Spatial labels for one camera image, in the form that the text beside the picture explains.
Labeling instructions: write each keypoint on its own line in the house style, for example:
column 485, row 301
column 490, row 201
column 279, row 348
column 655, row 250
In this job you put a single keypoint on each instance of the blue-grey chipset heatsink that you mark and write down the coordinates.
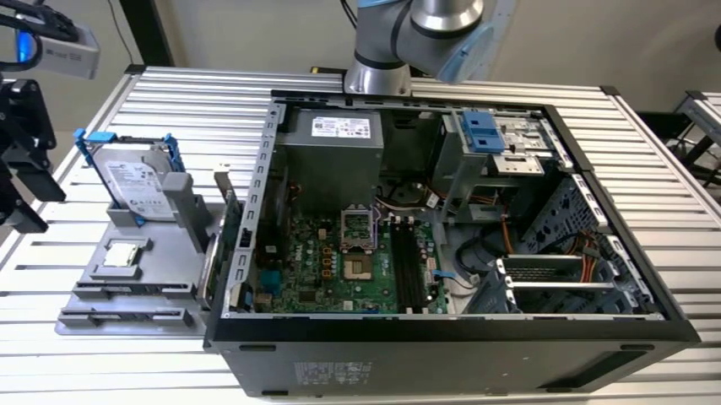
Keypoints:
column 270, row 282

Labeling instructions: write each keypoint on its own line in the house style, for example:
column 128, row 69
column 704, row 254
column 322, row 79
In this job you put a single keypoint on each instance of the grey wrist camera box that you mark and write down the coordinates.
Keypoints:
column 73, row 57

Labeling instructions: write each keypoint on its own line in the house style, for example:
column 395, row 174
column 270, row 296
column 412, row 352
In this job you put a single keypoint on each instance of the silver disk bay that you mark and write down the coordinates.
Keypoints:
column 563, row 285

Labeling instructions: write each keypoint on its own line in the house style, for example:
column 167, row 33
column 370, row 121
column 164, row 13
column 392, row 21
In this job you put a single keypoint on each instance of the grey parts rack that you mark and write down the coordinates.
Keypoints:
column 157, row 236

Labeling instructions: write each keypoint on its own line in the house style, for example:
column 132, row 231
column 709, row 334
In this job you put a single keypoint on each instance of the graphics card with silver bracket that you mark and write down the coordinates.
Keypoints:
column 232, row 211

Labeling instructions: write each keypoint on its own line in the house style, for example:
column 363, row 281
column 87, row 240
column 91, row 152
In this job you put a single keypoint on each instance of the RAM stick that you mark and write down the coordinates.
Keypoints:
column 129, row 314

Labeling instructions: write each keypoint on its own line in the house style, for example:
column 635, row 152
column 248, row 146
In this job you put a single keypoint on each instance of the CPU socket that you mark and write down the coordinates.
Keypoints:
column 358, row 268

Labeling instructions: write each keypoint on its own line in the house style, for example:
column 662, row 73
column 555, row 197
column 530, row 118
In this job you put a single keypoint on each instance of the hard disk in blue carrier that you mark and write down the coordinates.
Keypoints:
column 129, row 177

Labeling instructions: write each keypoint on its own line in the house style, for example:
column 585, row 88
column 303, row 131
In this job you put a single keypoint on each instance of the black open PC case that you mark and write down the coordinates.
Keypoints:
column 394, row 363

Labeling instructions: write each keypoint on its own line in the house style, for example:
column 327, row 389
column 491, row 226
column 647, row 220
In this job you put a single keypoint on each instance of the black RAM slot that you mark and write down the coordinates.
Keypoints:
column 398, row 266
column 412, row 266
column 406, row 266

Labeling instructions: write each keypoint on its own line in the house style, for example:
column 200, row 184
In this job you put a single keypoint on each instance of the blue drive latch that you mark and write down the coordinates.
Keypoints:
column 478, row 131

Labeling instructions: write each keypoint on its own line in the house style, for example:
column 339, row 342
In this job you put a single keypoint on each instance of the black vertical post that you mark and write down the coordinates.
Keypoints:
column 147, row 34

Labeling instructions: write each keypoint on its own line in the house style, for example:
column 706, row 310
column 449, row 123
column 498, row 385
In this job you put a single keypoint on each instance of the grey metal drive cage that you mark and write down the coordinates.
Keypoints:
column 515, row 166

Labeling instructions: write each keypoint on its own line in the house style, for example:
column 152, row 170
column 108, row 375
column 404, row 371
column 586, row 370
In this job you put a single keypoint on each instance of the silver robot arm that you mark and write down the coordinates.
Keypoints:
column 383, row 42

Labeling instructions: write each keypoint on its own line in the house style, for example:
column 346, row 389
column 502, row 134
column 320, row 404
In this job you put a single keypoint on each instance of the neighbouring metal slat table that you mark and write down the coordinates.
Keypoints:
column 701, row 103

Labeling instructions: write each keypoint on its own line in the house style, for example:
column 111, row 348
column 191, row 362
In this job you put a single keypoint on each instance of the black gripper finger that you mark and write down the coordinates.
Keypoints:
column 25, row 114
column 23, row 217

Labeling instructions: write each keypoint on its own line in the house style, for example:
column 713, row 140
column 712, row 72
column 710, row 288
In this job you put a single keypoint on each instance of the green motherboard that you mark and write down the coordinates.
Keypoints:
column 315, row 270

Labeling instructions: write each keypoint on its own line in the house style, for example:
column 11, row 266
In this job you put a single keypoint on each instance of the grey power supply unit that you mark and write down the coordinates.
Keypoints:
column 332, row 169

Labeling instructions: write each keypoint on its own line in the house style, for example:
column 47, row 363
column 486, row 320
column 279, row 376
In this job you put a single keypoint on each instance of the silver CPU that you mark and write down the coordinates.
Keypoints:
column 120, row 254

